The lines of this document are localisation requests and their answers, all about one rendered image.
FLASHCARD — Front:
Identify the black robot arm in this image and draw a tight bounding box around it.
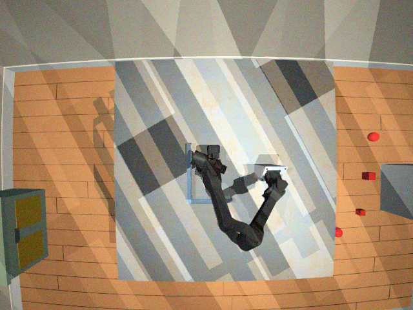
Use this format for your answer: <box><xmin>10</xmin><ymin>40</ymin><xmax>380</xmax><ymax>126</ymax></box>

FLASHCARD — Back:
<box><xmin>190</xmin><ymin>150</ymin><xmax>288</xmax><ymax>251</ymax></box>

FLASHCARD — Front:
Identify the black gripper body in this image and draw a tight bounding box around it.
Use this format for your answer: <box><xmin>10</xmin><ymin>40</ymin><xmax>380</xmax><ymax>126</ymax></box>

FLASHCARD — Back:
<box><xmin>207</xmin><ymin>145</ymin><xmax>221</xmax><ymax>161</ymax></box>

